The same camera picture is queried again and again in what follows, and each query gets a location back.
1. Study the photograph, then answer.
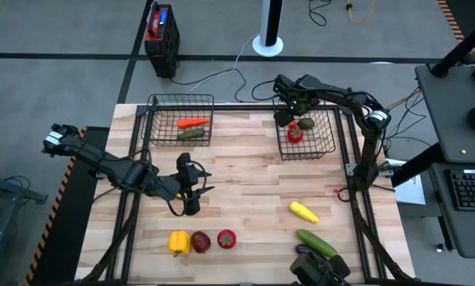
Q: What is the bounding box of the black keyboard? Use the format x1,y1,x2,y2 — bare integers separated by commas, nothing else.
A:
445,168,475,213

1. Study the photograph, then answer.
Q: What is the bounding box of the orange carrot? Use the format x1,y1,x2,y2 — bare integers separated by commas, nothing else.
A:
176,118,211,129

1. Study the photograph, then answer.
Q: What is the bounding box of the dark green zucchini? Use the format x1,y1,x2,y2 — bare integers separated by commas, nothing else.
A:
176,127,207,141

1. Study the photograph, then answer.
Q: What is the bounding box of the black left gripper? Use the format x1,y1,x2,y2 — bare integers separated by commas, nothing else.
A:
169,152,216,218

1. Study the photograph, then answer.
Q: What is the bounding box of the grey workstation desk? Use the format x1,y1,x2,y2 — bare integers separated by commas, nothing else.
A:
414,63,475,259

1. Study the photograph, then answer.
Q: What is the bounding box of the red fruit with green stem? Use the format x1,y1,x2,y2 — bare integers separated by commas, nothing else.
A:
287,127,305,145

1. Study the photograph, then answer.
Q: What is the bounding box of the red and black case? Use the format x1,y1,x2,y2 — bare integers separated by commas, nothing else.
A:
143,2,181,79

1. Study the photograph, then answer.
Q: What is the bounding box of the large red tomato green leaf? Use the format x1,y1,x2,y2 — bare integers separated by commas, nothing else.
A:
216,229,238,250

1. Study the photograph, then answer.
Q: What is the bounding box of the white black pole stand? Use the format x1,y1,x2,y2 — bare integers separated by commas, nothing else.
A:
252,0,285,58

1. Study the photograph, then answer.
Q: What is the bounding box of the black metal rig frame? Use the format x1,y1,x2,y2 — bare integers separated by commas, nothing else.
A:
75,102,418,286

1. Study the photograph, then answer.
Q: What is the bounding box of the yellow corn cob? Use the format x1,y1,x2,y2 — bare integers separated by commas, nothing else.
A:
288,200,320,225

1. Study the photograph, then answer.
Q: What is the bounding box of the black wire basket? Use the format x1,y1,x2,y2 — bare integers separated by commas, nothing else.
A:
272,91,337,162
141,93,215,148

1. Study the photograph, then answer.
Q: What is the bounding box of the green cucumber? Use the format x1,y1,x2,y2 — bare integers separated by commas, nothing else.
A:
295,228,339,260

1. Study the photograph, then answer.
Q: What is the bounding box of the white paper sheet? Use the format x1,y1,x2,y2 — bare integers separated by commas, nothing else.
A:
394,174,427,206

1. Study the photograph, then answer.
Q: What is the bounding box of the black stand pole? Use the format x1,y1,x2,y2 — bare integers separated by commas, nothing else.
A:
431,14,475,79

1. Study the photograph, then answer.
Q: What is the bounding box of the yellow floor cable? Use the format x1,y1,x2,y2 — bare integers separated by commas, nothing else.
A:
345,0,377,25

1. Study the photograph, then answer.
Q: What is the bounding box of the black desk support beam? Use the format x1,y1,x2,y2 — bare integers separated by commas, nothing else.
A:
391,142,447,188

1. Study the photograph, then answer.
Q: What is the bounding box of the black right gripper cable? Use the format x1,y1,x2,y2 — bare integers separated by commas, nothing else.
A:
250,79,279,102

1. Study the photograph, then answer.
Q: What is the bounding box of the dark red apple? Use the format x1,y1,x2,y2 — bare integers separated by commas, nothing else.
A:
190,230,212,255

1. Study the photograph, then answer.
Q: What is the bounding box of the black mat hazard edge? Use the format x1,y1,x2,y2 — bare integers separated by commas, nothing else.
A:
22,126,111,286

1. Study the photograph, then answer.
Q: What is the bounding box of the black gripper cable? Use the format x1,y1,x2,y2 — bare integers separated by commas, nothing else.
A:
250,79,279,102
165,158,209,218

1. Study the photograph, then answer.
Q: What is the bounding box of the grey metal cart frame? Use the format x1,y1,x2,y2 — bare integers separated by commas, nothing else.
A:
0,158,49,286

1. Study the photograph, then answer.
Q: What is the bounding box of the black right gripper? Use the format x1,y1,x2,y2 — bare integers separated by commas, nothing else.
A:
272,73,322,128

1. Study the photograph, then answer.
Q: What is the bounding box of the white floor cable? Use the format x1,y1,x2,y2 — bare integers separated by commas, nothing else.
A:
185,33,262,96

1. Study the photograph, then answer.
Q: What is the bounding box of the purple eggplant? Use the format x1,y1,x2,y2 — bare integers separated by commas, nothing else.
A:
295,243,316,256

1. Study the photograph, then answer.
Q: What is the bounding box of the yellow bell pepper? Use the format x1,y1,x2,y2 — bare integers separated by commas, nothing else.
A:
168,230,191,257

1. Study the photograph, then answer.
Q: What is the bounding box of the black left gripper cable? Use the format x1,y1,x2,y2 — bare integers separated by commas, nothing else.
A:
165,158,209,218

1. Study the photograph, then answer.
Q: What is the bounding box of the coiled black floor cable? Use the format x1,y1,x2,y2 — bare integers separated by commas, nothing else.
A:
307,0,334,28

